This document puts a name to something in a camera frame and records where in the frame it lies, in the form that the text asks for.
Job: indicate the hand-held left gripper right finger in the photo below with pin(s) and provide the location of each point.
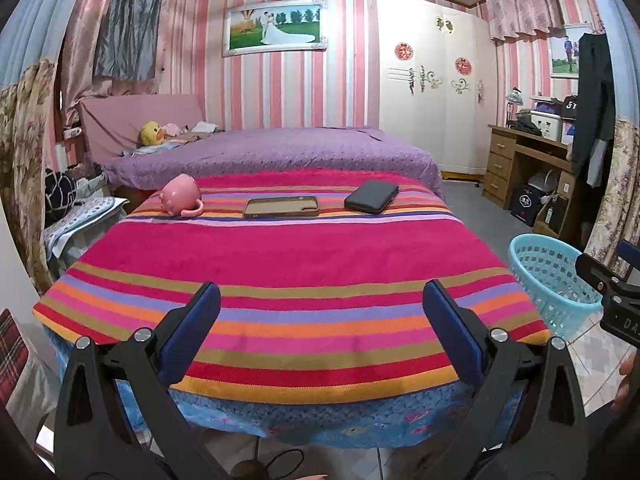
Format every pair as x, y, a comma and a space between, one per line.
450, 330

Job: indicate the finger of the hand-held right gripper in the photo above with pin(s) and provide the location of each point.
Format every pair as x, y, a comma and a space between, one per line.
597, 275
630, 260

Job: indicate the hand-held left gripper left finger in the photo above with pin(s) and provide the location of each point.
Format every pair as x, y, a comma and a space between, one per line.
192, 325

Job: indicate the light blue plastic basket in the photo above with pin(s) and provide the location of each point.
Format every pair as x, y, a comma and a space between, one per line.
545, 280

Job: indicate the person's right hand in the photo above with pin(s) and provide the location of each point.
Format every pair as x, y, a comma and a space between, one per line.
629, 385

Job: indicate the dark printed box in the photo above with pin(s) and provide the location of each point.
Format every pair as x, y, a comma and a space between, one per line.
527, 205

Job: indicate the striped pink blanket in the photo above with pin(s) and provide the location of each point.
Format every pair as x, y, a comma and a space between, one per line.
300, 260

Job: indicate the pink pig mug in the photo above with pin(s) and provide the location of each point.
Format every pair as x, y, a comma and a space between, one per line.
179, 195

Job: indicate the blue printed table cloth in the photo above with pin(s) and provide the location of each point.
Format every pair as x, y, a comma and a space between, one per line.
300, 420

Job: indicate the brown phone case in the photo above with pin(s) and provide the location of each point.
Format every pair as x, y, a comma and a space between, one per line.
280, 206

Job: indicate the wooden desk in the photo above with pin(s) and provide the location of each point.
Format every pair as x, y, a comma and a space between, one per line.
500, 160

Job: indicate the black hanging garment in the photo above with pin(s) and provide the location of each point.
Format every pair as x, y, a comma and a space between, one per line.
595, 110

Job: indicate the black zip case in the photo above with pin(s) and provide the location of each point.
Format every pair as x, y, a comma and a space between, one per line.
370, 197

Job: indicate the polka dot cloth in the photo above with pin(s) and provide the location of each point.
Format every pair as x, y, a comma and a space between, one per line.
80, 217

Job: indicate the white box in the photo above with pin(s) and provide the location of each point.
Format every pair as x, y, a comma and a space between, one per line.
547, 125

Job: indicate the red plaid cloth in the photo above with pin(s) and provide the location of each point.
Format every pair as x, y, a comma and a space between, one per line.
12, 355

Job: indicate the black patterned bag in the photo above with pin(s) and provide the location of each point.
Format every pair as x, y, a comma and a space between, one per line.
60, 195

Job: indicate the purple dotted bedspread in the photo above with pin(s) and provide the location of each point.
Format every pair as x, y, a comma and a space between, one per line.
275, 152

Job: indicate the desk lamp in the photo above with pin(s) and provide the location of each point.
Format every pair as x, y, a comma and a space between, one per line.
512, 102

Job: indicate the yellow duck plush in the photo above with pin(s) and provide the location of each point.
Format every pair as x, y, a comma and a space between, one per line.
151, 133

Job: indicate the white wardrobe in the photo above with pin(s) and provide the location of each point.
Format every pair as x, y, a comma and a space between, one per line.
430, 135

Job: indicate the pink plush toy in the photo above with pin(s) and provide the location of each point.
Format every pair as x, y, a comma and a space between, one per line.
172, 129

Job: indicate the white cloth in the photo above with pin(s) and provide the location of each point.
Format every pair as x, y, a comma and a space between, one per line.
206, 126

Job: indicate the small framed photo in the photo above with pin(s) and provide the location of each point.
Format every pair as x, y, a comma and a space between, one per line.
562, 52

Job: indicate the pink headboard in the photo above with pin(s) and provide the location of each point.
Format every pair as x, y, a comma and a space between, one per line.
115, 120

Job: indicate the white power strip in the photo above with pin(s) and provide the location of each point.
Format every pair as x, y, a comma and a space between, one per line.
72, 132

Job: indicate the pink patterned valance curtain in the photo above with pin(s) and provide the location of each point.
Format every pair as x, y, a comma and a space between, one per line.
525, 5

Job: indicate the grey curtain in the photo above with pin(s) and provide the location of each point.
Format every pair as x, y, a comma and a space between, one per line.
127, 25

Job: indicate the framed wedding photo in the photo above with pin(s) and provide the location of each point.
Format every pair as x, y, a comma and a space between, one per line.
275, 27

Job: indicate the pink satin curtain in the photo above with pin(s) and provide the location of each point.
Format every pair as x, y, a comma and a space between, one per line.
80, 35

